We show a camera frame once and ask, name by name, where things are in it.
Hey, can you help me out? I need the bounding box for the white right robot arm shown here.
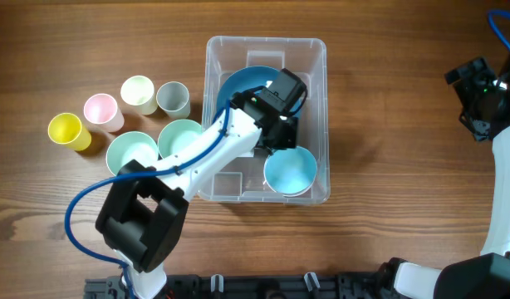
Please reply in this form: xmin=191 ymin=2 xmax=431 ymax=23
xmin=389 ymin=47 xmax=510 ymax=298

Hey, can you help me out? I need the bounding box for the dark blue plate in bin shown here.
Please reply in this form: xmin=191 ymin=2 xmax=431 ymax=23
xmin=215 ymin=66 xmax=308 ymax=123

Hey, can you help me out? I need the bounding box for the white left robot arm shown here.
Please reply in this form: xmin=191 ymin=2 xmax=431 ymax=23
xmin=96 ymin=68 xmax=308 ymax=298

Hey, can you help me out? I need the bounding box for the light blue bowl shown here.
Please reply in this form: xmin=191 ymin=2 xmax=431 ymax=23
xmin=263 ymin=146 xmax=317 ymax=197

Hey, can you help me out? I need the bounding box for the mint green bowl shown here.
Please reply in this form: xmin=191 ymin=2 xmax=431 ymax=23
xmin=105 ymin=131 xmax=159 ymax=175
xmin=157 ymin=119 xmax=202 ymax=158

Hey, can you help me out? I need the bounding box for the clear plastic storage bin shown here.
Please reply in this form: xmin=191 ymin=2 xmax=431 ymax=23
xmin=199 ymin=36 xmax=331 ymax=204

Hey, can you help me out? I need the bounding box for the pink plastic cup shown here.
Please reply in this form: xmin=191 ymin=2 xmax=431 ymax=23
xmin=83 ymin=93 xmax=125 ymax=132

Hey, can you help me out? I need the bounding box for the cream plastic cup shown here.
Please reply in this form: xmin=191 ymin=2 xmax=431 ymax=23
xmin=120 ymin=75 xmax=158 ymax=115

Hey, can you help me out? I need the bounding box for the grey plastic cup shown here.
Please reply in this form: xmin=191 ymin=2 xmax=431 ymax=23
xmin=156 ymin=81 xmax=190 ymax=120

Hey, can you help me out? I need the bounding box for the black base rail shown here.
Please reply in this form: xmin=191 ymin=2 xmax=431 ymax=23
xmin=83 ymin=272 xmax=389 ymax=299

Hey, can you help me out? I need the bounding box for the yellow plastic cup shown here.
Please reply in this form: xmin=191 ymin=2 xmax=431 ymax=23
xmin=47 ymin=112 xmax=92 ymax=151

